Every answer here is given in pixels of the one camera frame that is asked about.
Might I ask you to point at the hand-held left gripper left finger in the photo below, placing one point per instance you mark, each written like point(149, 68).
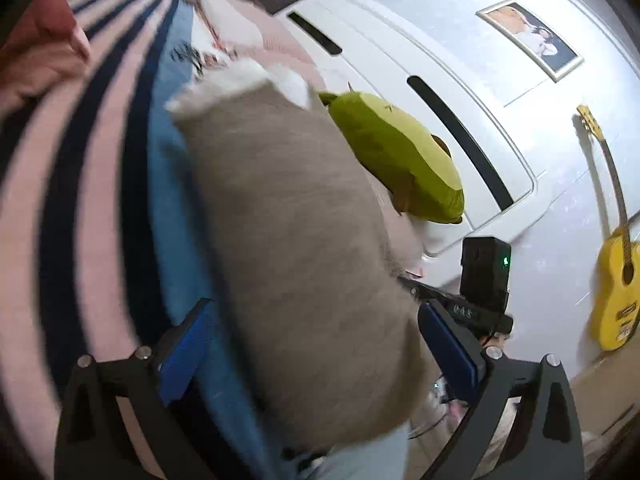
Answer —
point(187, 350)

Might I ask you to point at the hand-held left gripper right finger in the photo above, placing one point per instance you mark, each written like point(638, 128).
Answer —
point(452, 350)

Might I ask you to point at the brown fuzzy garment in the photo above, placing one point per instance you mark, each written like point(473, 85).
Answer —
point(290, 260)

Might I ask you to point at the yellow guitar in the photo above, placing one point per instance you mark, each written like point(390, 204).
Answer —
point(620, 285)

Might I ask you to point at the light blue garment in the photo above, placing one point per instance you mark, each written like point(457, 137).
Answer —
point(360, 455)

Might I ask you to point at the green avocado plush toy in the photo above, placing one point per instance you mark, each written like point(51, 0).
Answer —
point(395, 155)

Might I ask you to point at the striped bed sheet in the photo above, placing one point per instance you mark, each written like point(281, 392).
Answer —
point(100, 185)

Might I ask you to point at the white bed headboard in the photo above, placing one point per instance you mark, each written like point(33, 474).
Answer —
point(400, 60)

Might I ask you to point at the framed photo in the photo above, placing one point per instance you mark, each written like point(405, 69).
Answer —
point(530, 37)

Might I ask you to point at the pink and white pillow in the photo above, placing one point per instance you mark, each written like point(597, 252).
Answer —
point(265, 30)

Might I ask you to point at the pink quilt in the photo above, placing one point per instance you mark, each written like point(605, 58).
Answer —
point(40, 45)

